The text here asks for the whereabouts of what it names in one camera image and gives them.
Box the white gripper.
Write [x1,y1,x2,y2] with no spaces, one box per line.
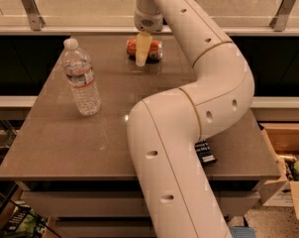
[134,0,163,66]

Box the orange soda can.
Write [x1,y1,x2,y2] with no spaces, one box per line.
[126,38,163,61]

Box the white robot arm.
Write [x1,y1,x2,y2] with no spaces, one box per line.
[127,0,254,238]

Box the clear plastic water bottle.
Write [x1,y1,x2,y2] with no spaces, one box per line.
[61,38,102,116]

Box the blue snack bar wrapper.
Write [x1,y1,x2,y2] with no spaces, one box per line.
[195,140,217,165]

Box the cardboard box with items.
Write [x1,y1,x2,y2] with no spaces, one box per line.
[259,123,299,220]

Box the blue perforated basket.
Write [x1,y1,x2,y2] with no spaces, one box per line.
[230,227,256,238]

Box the green snack bag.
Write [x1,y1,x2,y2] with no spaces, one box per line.
[3,206,48,238]

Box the left metal railing bracket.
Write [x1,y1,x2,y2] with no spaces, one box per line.
[21,0,46,31]

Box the metal railing bracket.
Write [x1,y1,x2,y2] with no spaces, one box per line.
[269,0,296,32]
[21,0,46,31]

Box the right metal railing bracket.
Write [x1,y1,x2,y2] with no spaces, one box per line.
[269,0,296,32]

